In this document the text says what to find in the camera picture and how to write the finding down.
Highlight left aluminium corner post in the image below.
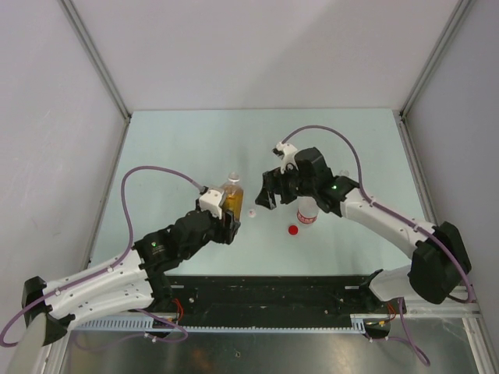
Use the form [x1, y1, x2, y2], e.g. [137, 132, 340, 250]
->
[58, 0, 132, 119]

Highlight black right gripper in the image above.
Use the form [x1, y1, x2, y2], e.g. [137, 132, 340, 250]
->
[256, 160, 317, 209]

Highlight red bottle cap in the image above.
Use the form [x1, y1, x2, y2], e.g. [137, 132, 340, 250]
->
[288, 224, 299, 236]

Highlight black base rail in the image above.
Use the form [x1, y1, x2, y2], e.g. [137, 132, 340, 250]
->
[148, 275, 405, 329]

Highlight grey slotted cable duct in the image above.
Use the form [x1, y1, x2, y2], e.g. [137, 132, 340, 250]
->
[72, 311, 395, 334]

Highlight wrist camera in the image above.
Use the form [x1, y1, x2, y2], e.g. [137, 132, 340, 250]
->
[272, 142, 298, 174]
[198, 187, 225, 220]

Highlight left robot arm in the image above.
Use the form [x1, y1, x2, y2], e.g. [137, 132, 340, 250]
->
[22, 199, 241, 346]

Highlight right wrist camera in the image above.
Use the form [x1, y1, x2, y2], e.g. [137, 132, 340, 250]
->
[272, 142, 298, 174]

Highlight right aluminium corner post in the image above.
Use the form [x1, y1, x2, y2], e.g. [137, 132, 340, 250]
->
[400, 0, 474, 119]

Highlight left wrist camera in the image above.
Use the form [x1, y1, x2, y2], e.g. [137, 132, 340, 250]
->
[198, 187, 225, 220]

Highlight aluminium corner post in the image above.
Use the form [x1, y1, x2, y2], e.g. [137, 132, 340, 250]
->
[58, 0, 132, 119]
[400, 0, 474, 119]

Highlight clear red-label water bottle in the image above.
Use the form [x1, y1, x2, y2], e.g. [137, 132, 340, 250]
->
[296, 196, 319, 227]

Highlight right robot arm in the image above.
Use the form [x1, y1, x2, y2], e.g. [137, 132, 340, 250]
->
[255, 143, 471, 312]

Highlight amber tea bottle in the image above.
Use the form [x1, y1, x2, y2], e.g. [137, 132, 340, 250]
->
[221, 172, 244, 221]

